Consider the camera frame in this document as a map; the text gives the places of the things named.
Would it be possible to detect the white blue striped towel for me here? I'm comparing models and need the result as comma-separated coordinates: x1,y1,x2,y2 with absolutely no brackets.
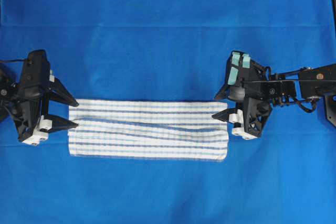
68,99,229,162

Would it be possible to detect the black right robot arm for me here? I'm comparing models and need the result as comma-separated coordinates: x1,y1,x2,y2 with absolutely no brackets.
212,62,335,140

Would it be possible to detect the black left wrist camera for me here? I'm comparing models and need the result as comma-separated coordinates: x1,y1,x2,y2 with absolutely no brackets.
17,49,50,99

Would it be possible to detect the black taped right wrist camera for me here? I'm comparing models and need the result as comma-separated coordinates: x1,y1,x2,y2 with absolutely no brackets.
224,51,266,102

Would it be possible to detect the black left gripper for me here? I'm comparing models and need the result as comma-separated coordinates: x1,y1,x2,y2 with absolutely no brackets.
13,71,79,146

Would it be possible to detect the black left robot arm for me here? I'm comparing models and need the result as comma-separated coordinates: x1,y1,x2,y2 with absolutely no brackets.
1,50,79,146

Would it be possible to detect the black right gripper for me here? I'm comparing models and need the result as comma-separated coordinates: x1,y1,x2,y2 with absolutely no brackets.
212,83,272,140

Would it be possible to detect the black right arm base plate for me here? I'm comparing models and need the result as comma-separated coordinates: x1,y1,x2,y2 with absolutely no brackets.
317,93,335,127

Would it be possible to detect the blue table cloth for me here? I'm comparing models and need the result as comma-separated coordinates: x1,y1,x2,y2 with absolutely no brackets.
1,0,335,223

